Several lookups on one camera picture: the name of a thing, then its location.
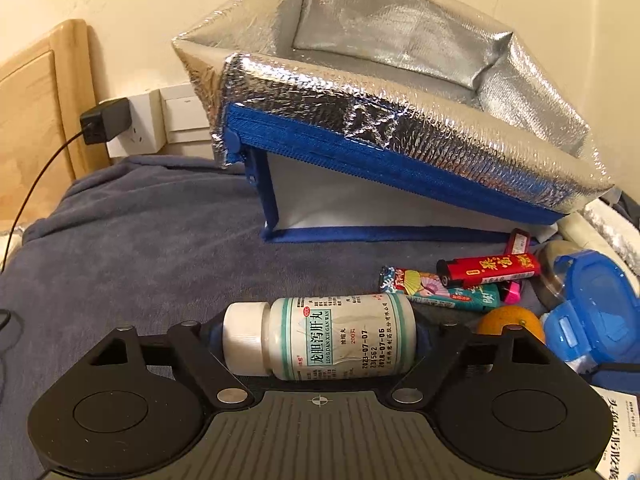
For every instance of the silver insulated bag blue trim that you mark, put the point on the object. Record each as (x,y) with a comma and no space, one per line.
(400,110)

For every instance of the colourful snack packet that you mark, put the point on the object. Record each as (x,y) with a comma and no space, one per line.
(425,287)

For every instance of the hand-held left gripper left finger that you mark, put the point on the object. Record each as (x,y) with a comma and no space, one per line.
(199,346)

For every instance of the black power adapter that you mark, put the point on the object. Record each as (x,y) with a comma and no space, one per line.
(106,121)

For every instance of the blue lidded plastic container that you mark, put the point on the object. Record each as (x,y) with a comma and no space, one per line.
(592,290)

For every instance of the round metal tin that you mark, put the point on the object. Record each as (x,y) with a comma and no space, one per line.
(550,280)

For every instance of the white wall socket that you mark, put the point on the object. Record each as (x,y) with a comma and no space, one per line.
(142,130)

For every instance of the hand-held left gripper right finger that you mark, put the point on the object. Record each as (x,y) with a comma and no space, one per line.
(439,346)

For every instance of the white fluffy cloth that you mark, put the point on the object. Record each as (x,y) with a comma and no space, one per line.
(617,237)

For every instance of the red lighter gold print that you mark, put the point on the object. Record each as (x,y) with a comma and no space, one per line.
(492,269)

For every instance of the pink and red lighter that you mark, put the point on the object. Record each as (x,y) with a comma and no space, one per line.
(511,294)

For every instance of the wooden headboard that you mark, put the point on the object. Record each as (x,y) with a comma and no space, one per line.
(35,110)

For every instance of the white pill bottle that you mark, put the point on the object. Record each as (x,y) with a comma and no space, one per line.
(330,335)

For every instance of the white wall switch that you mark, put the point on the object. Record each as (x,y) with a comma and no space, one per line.
(182,115)

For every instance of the blue-grey blanket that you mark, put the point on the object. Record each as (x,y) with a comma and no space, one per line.
(150,260)

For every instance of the white medicine box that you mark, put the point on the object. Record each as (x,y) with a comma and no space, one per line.
(622,425)

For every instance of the orange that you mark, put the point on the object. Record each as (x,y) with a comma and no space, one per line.
(507,320)

